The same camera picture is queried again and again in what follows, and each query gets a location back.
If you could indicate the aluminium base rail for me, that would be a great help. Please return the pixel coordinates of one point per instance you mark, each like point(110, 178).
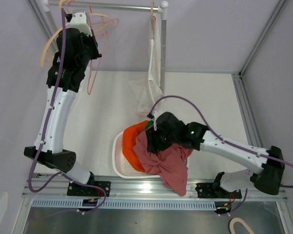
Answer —
point(146, 189)

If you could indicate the beige hanger of white shirt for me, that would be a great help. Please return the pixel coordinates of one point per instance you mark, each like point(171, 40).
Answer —
point(152, 20)

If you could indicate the beige wooden hanger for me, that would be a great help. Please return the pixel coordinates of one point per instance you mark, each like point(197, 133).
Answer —
point(48, 44)

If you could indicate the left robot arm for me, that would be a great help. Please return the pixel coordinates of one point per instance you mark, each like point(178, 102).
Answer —
point(63, 83)

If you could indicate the green t shirt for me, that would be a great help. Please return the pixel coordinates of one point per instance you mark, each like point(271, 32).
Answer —
point(150, 123)

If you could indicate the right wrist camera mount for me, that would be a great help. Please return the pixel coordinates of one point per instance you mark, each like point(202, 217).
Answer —
point(153, 116)

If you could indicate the pink t shirt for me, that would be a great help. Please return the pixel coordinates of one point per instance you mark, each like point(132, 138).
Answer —
point(168, 164)

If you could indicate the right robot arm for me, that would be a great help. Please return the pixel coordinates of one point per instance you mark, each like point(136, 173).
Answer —
point(263, 167)

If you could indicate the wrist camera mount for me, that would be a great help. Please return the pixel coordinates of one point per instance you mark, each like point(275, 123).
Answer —
point(153, 116)
point(79, 19)

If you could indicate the white perforated plastic basket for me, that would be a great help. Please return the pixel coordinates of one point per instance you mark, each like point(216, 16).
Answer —
point(121, 165)

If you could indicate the orange t shirt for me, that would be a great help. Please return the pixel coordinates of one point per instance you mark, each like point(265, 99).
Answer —
point(129, 141)

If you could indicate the white slotted cable duct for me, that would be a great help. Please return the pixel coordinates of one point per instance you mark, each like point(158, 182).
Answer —
point(124, 204)

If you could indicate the white and silver clothes rack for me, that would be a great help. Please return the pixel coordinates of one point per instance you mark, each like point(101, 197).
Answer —
point(162, 10)

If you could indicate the white t shirt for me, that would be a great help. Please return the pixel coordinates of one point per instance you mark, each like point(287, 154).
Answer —
point(147, 89)

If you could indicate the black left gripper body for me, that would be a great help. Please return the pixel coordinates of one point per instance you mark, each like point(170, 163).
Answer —
point(91, 51)

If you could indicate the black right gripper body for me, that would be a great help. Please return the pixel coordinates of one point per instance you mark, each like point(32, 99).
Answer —
point(163, 141)

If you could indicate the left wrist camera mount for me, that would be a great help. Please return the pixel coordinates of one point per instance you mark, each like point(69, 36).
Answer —
point(79, 19)

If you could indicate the pink hanger of green shirt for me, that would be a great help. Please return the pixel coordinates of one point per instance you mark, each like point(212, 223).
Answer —
point(68, 2)

